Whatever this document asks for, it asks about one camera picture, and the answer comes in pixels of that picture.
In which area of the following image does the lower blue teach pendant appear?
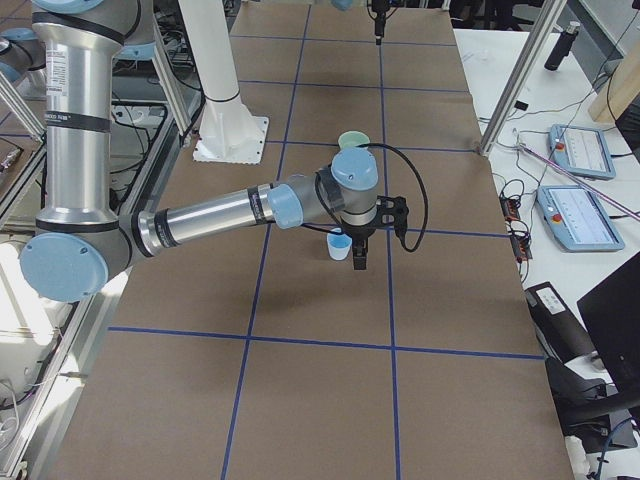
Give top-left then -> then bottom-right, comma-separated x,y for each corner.
536,185 -> 625,253

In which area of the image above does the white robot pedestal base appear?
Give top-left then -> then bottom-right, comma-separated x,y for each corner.
179,0 -> 269,164

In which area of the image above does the small electronics board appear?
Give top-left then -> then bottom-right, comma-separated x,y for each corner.
499,194 -> 532,263

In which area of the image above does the light green ceramic bowl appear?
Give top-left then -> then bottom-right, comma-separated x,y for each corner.
338,130 -> 370,150

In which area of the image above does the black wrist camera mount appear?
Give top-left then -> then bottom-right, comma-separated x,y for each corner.
373,196 -> 409,240

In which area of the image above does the upper blue teach pendant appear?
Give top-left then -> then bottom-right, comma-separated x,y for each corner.
549,124 -> 616,180

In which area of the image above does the light blue paper cup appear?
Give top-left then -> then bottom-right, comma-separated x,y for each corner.
326,228 -> 352,261

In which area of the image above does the blue teach pendant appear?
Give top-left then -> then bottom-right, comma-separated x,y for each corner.
536,185 -> 625,253
549,124 -> 616,180

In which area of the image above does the black computer monitor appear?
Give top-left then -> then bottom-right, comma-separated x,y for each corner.
578,253 -> 639,392

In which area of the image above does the aluminium frame post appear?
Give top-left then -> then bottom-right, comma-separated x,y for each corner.
477,0 -> 567,157

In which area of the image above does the black cylinder on desk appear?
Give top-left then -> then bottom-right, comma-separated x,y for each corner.
544,24 -> 580,71

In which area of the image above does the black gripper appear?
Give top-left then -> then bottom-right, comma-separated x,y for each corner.
349,225 -> 374,271
368,0 -> 392,46

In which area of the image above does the black flat box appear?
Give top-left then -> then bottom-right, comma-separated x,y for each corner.
525,282 -> 595,363

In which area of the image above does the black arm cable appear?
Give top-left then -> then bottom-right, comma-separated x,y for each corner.
299,143 -> 429,253

